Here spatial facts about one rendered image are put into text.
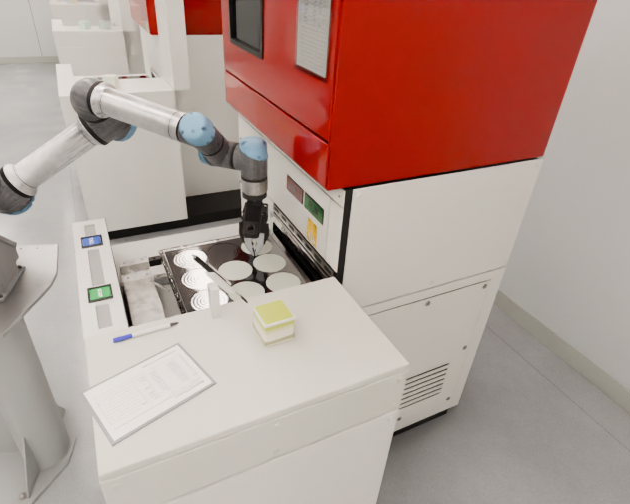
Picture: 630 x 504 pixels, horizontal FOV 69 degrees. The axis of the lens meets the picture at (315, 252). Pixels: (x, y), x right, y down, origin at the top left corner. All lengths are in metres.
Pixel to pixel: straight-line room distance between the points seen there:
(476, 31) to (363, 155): 0.38
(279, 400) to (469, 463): 1.32
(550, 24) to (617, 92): 1.03
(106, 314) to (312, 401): 0.54
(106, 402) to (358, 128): 0.76
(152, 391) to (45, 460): 1.18
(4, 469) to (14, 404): 0.40
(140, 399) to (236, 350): 0.21
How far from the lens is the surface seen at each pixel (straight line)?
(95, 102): 1.39
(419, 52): 1.11
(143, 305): 1.31
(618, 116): 2.36
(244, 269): 1.37
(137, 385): 0.99
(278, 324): 0.98
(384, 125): 1.11
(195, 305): 1.25
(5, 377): 1.79
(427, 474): 2.05
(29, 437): 2.01
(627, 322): 2.50
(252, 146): 1.24
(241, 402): 0.93
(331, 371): 0.98
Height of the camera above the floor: 1.69
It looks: 33 degrees down
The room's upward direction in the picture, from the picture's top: 4 degrees clockwise
